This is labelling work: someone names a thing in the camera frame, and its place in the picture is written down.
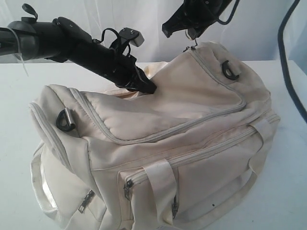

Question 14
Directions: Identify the white backdrop curtain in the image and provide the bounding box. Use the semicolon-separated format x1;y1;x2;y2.
0;0;307;65

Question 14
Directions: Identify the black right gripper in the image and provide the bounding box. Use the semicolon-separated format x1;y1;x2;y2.
162;0;234;40

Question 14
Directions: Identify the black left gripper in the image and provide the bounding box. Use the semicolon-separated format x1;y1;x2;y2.
57;18;156;94

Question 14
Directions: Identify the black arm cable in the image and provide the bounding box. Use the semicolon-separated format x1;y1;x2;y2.
92;28;132;53
277;0;307;127

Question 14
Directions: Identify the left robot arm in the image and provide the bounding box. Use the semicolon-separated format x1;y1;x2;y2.
0;3;157;94

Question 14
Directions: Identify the white cable tie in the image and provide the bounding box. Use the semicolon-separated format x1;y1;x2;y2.
7;27;29;77

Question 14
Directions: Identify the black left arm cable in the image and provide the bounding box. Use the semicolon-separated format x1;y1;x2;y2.
92;28;132;53

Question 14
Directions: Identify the cream fabric duffel bag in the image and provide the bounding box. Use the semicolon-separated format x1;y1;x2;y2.
29;42;280;230

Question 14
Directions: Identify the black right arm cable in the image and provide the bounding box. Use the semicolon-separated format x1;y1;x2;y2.
277;0;307;127

